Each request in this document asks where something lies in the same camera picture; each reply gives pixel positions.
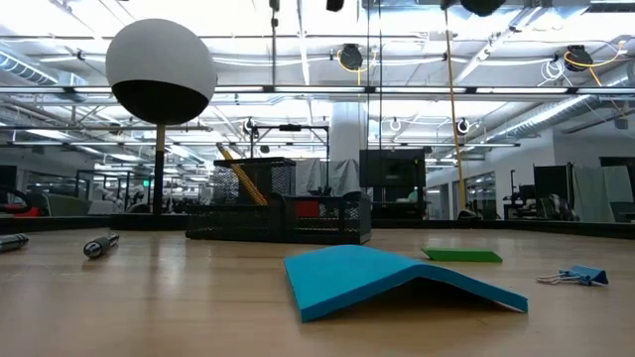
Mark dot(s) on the grey cover cloth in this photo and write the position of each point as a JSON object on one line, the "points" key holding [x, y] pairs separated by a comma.
{"points": [[317, 176]]}

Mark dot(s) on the red box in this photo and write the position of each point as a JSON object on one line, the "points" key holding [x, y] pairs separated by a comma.
{"points": [[307, 209]]}

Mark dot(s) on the yellow pencil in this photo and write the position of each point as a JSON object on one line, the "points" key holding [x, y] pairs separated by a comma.
{"points": [[243, 177]]}

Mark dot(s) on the blue sticky note pad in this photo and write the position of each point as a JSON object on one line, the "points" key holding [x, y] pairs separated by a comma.
{"points": [[347, 277]]}

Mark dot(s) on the green sticky note pad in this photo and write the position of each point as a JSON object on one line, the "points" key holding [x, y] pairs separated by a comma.
{"points": [[461, 255]]}

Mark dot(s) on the blue binder clip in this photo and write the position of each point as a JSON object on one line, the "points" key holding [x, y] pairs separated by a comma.
{"points": [[588, 275]]}

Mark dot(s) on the black mesh desk organizer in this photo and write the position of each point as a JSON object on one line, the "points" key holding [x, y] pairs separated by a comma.
{"points": [[233, 223]]}

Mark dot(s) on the white and black globe lamp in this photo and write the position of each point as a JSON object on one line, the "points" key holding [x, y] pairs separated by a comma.
{"points": [[159, 64]]}

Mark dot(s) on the black cabinet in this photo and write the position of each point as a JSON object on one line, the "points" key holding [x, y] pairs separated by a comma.
{"points": [[392, 171]]}

